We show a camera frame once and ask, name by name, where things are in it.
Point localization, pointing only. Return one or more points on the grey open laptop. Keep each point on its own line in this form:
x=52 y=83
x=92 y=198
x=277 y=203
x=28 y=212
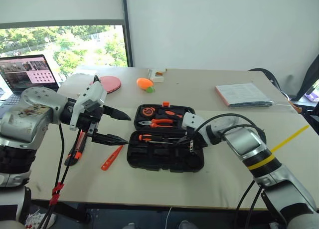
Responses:
x=25 y=71

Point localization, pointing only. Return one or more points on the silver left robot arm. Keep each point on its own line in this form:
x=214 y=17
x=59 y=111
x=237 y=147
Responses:
x=25 y=119

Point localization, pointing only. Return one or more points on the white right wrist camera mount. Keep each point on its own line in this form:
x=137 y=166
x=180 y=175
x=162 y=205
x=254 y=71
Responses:
x=193 y=119

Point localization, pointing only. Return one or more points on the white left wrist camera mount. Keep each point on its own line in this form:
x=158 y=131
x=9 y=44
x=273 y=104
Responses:
x=92 y=93

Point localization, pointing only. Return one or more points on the orange black tape measure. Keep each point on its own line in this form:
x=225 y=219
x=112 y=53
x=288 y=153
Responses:
x=148 y=111

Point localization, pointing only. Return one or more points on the black plastic tool case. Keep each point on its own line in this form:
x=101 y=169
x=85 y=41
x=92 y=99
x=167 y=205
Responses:
x=159 y=159

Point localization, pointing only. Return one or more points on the grey rounded shape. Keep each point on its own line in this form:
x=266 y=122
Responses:
x=129 y=226
x=187 y=225

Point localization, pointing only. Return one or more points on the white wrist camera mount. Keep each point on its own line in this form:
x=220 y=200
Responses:
x=92 y=93
x=193 y=119

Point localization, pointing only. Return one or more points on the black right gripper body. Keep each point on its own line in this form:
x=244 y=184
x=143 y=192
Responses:
x=197 y=142

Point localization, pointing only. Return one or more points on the paper booklet in sleeve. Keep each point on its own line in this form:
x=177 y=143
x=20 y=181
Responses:
x=243 y=93

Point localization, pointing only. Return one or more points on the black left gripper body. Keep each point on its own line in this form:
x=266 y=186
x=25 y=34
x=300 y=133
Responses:
x=91 y=119

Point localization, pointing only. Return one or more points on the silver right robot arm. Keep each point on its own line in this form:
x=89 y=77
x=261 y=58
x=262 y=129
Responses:
x=246 y=139

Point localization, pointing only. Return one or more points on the orange black screwdriver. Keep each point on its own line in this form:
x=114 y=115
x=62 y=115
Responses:
x=144 y=137

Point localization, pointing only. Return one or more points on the red table tennis paddle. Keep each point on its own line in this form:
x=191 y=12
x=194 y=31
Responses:
x=112 y=83

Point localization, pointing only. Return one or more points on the white sneaker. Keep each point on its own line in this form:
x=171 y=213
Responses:
x=37 y=217

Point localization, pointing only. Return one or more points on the orange voltage tester pen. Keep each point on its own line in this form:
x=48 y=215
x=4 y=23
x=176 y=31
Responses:
x=111 y=159

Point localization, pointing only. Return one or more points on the orange black claw hammer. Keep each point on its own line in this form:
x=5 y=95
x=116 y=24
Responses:
x=170 y=113

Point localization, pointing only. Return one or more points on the orange toy carrot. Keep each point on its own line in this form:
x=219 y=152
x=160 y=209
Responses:
x=143 y=83

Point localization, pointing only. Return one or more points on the dark window frame post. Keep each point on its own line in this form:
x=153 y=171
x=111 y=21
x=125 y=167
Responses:
x=127 y=27

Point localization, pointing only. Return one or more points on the white roller blind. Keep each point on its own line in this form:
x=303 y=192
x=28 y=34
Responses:
x=62 y=4

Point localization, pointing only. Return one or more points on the yellow zip tie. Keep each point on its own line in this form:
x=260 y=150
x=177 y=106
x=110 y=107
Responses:
x=290 y=138

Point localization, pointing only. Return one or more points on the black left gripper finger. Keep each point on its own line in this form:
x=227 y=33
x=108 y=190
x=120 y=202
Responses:
x=108 y=139
x=115 y=114

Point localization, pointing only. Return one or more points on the orange black utility knife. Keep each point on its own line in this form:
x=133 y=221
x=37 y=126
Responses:
x=77 y=154

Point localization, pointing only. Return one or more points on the black chair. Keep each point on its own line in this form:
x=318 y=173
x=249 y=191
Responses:
x=271 y=78

